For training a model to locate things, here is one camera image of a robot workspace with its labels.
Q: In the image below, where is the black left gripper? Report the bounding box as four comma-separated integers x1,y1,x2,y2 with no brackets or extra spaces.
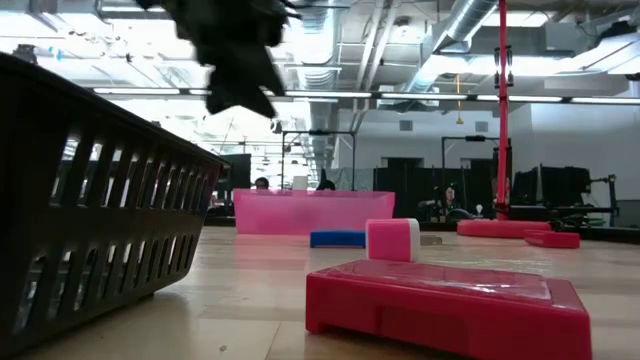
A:
133,0,301,120

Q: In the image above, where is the pink translucent plastic tray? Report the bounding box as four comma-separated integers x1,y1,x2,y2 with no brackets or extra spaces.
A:
232,188,397,237

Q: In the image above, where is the blue rectangular box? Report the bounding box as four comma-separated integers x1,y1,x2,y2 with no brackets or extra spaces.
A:
309,229,367,250

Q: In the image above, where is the small red white block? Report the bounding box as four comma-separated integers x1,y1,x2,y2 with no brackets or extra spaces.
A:
365,217,422,264

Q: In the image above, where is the red box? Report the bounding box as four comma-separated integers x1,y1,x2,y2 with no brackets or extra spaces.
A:
305,258,594,360

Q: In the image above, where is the red framed item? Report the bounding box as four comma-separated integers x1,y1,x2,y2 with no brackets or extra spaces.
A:
523,229,582,250

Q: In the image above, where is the long ceiling light strip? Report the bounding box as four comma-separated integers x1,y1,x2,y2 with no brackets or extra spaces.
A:
92,87,640,105

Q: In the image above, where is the black partition screen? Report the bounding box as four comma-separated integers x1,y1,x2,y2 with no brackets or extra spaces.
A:
373,166,496,221

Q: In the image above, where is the black slotted plastic basket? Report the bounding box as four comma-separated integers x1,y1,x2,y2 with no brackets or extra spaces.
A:
0,52,231,359

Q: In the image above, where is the red desk lamp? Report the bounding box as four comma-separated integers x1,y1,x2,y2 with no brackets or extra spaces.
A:
456,0,553,240

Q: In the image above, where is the ribbed silver ventilation duct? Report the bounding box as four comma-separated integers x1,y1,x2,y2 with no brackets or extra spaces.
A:
294,0,341,91

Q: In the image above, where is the black metal frame stand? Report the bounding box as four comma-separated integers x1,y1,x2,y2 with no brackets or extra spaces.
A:
440,134,501,221
281,129,357,191

